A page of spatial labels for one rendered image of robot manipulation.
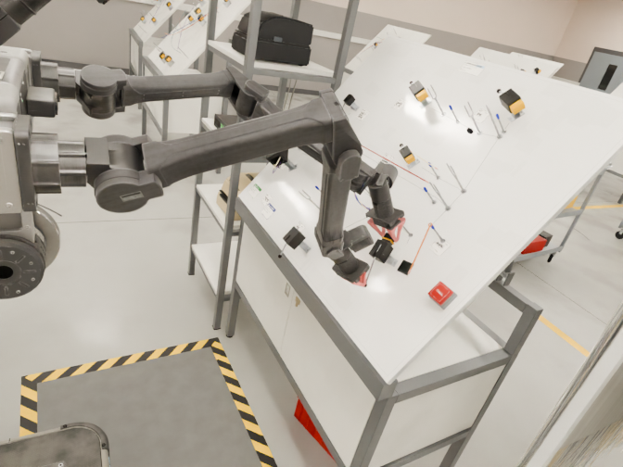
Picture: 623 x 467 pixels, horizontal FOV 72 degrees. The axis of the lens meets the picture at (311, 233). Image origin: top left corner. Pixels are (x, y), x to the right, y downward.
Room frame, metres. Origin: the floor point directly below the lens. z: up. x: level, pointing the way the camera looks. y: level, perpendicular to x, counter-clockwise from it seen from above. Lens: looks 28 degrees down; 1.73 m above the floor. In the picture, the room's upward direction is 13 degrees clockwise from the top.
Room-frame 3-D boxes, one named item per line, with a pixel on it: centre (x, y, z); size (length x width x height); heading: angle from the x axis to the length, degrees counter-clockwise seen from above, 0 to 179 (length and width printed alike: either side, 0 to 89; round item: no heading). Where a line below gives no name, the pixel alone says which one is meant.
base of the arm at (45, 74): (0.99, 0.66, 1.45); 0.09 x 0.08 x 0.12; 33
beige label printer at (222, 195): (2.14, 0.37, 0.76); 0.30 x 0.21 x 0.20; 128
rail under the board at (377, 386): (1.38, 0.03, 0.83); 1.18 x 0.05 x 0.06; 35
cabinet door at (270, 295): (1.62, 0.17, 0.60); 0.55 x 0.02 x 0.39; 35
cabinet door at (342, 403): (1.16, -0.14, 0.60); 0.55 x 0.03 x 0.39; 35
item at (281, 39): (2.15, 0.37, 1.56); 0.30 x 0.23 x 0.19; 126
